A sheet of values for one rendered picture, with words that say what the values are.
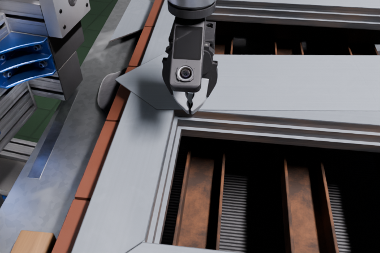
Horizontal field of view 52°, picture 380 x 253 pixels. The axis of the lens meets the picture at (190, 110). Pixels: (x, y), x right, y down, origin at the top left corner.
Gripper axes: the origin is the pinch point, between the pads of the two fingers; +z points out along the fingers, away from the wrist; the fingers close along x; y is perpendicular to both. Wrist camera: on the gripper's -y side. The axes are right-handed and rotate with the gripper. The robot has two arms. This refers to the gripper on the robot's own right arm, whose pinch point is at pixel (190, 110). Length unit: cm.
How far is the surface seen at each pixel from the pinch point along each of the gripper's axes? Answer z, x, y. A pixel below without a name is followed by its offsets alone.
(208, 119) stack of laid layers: 2.7, -3.4, 1.0
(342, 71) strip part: 0.9, -29.4, 16.4
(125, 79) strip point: 0.8, 13.8, 8.4
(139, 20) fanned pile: 16, 23, 59
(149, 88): 0.8, 8.6, 6.2
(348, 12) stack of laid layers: 3, -36, 46
